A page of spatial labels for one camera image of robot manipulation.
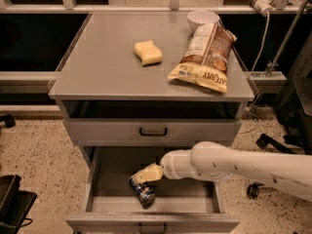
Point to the white bowl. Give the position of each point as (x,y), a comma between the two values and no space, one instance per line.
(199,18)

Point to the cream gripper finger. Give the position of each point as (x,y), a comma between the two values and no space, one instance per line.
(150,173)

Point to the yellow sponge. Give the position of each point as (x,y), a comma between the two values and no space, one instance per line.
(148,52)

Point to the black office chair base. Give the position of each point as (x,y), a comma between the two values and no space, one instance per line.
(254,188)

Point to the closed grey top drawer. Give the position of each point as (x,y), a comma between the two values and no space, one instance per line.
(150,132)

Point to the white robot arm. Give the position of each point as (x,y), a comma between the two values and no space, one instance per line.
(210,161)

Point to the black bin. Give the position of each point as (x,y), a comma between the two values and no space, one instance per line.
(15,205)

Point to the brown chip bag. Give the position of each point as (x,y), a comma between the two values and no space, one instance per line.
(205,61)

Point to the grey drawer cabinet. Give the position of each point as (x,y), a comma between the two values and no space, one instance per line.
(103,77)

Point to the open grey middle drawer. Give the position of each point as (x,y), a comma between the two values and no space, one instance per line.
(184,206)

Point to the blue pepsi can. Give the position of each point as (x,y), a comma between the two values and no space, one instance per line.
(145,193)

